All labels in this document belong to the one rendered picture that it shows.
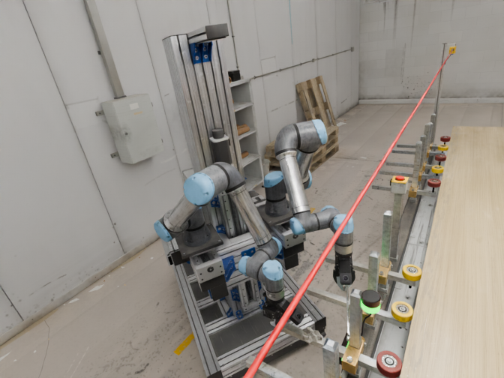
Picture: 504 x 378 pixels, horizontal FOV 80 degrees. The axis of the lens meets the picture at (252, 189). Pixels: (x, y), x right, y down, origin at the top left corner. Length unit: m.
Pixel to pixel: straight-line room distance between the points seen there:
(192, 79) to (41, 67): 1.75
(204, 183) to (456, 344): 1.06
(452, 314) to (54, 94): 3.07
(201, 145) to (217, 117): 0.17
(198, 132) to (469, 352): 1.45
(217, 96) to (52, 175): 1.91
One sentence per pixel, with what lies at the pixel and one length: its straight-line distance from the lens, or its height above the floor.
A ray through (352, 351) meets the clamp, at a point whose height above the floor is 0.87.
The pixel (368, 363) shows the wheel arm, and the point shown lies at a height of 0.86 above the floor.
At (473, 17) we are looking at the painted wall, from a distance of 8.74.
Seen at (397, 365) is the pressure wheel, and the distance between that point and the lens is 1.27.
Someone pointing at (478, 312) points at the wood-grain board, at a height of 0.90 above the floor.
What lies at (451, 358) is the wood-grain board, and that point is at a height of 0.90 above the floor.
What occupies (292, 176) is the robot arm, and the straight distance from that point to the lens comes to 1.29.
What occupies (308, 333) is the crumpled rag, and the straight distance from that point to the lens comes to 1.36.
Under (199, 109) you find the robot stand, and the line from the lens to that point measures 1.60.
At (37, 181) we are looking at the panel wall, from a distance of 3.09.
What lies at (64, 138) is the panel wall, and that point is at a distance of 3.13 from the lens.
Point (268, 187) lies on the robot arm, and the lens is 1.68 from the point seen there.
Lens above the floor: 1.94
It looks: 26 degrees down
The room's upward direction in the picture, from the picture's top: 9 degrees counter-clockwise
